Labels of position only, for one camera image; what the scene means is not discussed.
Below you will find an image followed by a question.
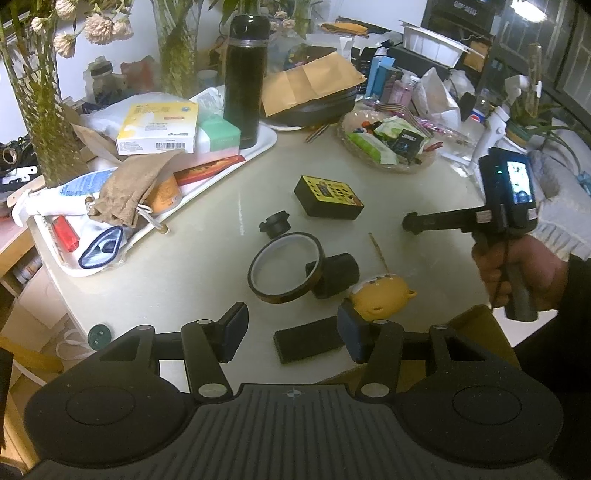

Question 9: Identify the yellow pig toy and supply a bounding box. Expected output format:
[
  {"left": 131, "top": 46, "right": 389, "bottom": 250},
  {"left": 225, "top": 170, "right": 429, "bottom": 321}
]
[{"left": 348, "top": 273, "right": 417, "bottom": 322}]

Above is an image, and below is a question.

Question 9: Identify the amber clear tape roll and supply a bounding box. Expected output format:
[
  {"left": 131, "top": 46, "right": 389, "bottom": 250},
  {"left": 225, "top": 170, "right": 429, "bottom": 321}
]
[{"left": 247, "top": 232, "right": 325, "bottom": 304}]

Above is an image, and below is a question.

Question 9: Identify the black lens cap knob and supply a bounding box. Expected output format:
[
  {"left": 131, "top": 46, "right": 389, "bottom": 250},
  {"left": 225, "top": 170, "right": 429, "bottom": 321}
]
[{"left": 259, "top": 210, "right": 290, "bottom": 239}]

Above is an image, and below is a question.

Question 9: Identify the person's right hand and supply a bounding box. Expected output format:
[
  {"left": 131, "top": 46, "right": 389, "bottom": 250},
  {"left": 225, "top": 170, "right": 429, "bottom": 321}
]
[{"left": 472, "top": 235, "right": 569, "bottom": 311}]

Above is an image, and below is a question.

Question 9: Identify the black rectangular block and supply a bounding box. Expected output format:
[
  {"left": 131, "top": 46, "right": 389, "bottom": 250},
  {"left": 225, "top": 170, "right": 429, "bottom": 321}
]
[{"left": 273, "top": 316, "right": 344, "bottom": 365}]

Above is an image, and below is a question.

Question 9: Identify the wooden stick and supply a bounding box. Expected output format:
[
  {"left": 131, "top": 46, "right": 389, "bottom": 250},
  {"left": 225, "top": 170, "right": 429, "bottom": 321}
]
[{"left": 369, "top": 232, "right": 391, "bottom": 273}]

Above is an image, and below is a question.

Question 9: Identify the green round cap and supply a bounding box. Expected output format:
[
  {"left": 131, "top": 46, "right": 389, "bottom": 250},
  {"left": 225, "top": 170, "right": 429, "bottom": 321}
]
[{"left": 87, "top": 324, "right": 112, "bottom": 351}]

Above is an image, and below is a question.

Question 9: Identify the cardboard box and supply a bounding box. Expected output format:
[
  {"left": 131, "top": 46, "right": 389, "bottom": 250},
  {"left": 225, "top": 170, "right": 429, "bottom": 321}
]
[{"left": 321, "top": 305, "right": 521, "bottom": 394}]

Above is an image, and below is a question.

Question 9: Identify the glass snack dish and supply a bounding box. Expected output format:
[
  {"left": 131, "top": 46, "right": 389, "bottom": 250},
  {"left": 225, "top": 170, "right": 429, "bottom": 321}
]
[{"left": 338, "top": 110, "right": 443, "bottom": 174}]

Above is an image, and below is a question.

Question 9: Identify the black cylindrical adapter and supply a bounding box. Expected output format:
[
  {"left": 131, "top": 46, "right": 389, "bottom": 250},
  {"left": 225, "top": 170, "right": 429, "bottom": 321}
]
[{"left": 303, "top": 253, "right": 360, "bottom": 299}]

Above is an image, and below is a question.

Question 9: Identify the blue white mask package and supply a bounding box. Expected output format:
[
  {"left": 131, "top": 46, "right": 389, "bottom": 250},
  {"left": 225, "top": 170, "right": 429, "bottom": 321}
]
[{"left": 78, "top": 226, "right": 126, "bottom": 270}]

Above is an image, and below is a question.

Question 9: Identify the yellow black box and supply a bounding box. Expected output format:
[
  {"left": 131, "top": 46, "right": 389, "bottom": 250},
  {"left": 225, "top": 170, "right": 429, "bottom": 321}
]
[{"left": 294, "top": 175, "right": 365, "bottom": 220}]

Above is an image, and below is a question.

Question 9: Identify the white serving tray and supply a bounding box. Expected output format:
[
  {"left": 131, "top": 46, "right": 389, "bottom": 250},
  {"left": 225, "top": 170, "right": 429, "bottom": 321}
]
[{"left": 27, "top": 85, "right": 280, "bottom": 278}]

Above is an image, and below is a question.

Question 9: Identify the orange round tin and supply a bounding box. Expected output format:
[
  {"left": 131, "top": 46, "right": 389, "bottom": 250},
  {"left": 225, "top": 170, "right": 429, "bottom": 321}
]
[{"left": 144, "top": 175, "right": 182, "bottom": 216}]

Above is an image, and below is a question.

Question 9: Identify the red flat box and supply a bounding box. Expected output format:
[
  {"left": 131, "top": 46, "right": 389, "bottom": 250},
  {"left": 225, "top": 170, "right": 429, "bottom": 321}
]
[{"left": 174, "top": 155, "right": 245, "bottom": 186}]

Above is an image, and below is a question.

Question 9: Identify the green tissue box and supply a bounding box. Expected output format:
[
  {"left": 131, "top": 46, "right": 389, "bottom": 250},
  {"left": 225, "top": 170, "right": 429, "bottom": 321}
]
[{"left": 195, "top": 115, "right": 240, "bottom": 156}]

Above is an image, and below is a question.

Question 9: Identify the yellow white carton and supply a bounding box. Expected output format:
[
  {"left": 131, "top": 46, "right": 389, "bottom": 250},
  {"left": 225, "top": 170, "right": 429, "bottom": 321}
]
[{"left": 116, "top": 101, "right": 198, "bottom": 155}]

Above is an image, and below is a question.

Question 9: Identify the black thermos bottle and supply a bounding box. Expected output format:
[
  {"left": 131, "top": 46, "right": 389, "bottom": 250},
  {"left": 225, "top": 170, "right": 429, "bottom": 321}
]
[{"left": 223, "top": 14, "right": 270, "bottom": 149}]

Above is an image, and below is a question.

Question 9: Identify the glass vase with bamboo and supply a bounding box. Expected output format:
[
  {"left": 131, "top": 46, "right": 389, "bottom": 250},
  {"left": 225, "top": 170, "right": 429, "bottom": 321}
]
[{"left": 151, "top": 0, "right": 202, "bottom": 99}]

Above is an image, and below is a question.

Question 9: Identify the glass vase with flowers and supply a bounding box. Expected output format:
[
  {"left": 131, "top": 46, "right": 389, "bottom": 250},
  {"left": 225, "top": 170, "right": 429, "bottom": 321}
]
[{"left": 1, "top": 0, "right": 133, "bottom": 186}]

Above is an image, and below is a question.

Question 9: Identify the beige drawstring pouch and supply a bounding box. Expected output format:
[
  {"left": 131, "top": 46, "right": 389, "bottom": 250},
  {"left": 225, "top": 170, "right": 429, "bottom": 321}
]
[{"left": 87, "top": 149, "right": 184, "bottom": 228}]

